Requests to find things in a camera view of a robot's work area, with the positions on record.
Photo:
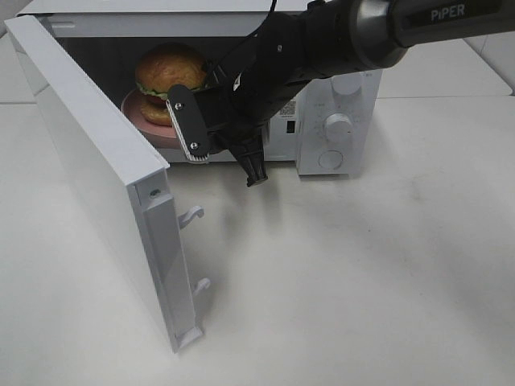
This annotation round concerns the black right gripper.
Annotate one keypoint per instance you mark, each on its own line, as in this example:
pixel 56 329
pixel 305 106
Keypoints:
pixel 235 108

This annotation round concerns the round white door button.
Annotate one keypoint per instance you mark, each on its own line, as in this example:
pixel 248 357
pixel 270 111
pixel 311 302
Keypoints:
pixel 331 160

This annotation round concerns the white timer knob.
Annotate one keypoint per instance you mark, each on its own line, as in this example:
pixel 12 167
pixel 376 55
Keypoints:
pixel 337 128

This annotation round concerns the pink round plate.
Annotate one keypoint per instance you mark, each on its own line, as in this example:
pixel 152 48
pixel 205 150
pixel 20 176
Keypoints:
pixel 132 106

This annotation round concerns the white microwave door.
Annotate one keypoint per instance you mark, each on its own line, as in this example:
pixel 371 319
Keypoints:
pixel 119 177

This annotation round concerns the burger with lettuce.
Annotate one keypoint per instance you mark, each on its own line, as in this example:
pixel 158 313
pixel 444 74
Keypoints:
pixel 163 67

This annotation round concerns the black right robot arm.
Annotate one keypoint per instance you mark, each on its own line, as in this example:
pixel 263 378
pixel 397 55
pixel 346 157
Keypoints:
pixel 329 38

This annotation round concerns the white warning label sticker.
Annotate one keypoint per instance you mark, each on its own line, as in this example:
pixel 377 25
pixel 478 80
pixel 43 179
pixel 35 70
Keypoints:
pixel 289 110

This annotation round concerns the upper white power knob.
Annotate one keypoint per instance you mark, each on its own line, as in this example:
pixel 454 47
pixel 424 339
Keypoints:
pixel 345 85

